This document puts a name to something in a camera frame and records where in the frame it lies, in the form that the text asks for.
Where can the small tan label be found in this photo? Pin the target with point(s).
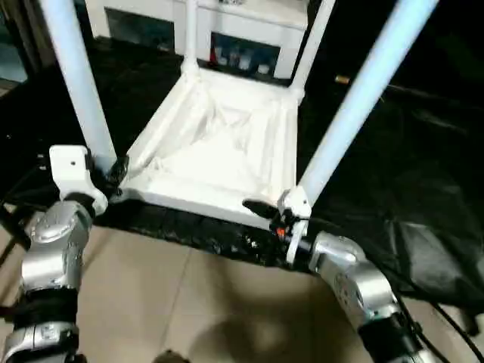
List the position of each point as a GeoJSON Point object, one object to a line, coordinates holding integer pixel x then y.
{"type": "Point", "coordinates": [342, 79]}

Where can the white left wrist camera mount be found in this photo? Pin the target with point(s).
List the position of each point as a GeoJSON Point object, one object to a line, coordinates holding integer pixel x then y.
{"type": "Point", "coordinates": [72, 170]}

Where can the black work mat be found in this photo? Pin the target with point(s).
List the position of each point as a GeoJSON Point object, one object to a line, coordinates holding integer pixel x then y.
{"type": "Point", "coordinates": [397, 170]}

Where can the white cabinet with glass doors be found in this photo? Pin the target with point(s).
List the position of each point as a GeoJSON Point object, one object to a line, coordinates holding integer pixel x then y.
{"type": "Point", "coordinates": [264, 26]}

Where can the white plastic table leg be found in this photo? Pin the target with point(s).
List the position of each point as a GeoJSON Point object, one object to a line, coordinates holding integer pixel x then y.
{"type": "Point", "coordinates": [359, 94]}
{"type": "Point", "coordinates": [75, 75]}
{"type": "Point", "coordinates": [191, 34]}
{"type": "Point", "coordinates": [314, 45]}

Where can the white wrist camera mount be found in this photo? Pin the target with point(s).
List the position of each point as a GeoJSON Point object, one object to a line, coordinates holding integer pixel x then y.
{"type": "Point", "coordinates": [72, 170]}
{"type": "Point", "coordinates": [296, 200]}

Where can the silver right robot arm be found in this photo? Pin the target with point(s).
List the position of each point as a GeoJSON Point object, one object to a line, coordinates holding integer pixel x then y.
{"type": "Point", "coordinates": [355, 280]}

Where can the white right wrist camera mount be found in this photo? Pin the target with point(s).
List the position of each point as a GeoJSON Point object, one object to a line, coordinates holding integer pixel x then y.
{"type": "Point", "coordinates": [296, 200]}

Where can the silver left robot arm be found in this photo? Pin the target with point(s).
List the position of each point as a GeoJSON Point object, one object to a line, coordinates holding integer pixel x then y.
{"type": "Point", "coordinates": [56, 234]}

